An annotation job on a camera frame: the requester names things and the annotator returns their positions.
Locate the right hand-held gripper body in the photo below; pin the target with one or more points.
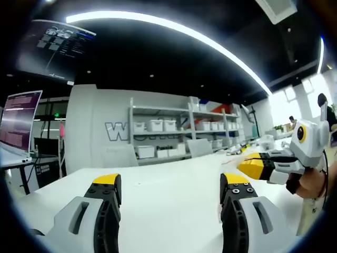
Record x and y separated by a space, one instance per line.
312 142

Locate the short ceiling light strip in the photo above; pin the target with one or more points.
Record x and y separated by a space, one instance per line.
320 55

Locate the dark equipment cabinet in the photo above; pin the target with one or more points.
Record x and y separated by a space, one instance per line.
47 171

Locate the rows of white storage boxes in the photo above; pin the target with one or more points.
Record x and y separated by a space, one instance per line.
156 125

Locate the pink object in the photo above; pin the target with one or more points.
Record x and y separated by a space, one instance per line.
62 130

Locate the person's beige clothing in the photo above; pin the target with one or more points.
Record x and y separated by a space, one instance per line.
312 213

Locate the ceiling-hung dark screen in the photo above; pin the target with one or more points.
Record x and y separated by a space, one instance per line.
52 52

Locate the grey metal shelf unit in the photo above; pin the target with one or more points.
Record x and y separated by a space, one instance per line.
131 118

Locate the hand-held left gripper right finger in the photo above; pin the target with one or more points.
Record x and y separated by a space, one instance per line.
247 224

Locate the white standing desk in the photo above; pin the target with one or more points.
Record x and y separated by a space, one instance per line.
10 158

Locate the person's right hand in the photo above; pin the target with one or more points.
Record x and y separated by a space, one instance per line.
310 184

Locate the long ceiling light strip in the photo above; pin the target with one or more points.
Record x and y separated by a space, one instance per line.
158 19

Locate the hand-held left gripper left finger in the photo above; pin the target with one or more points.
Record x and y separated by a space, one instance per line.
84 224

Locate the white chair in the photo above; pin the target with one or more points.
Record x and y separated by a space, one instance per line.
200 147
119 155

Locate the green potted plant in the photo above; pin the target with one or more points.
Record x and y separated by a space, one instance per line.
279 128

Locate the curved computer monitor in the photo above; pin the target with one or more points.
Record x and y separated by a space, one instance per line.
18 121

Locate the white ceiling vent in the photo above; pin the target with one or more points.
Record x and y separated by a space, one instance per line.
276 9

